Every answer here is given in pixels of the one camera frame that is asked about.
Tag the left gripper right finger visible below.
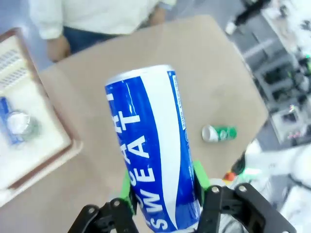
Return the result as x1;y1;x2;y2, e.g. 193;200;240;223
193;160;297;233

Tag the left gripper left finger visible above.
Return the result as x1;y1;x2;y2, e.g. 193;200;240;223
67;167;139;233

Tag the blue Pocari Sweat can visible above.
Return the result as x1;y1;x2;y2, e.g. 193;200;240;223
0;96;19;146
104;64;202;233

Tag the person's right forearm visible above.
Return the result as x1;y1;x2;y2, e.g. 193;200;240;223
28;0;66;40

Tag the cream plastic shopping basket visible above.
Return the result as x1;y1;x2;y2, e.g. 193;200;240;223
0;27;84;207

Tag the person's right hand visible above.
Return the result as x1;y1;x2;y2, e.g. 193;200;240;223
47;36;71;63

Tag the person's left hand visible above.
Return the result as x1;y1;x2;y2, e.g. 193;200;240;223
152;6;168;25

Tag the person in cream jacket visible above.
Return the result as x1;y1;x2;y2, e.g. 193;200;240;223
28;0;177;63

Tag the brown basket handle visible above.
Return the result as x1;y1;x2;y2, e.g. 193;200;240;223
0;27;84;191

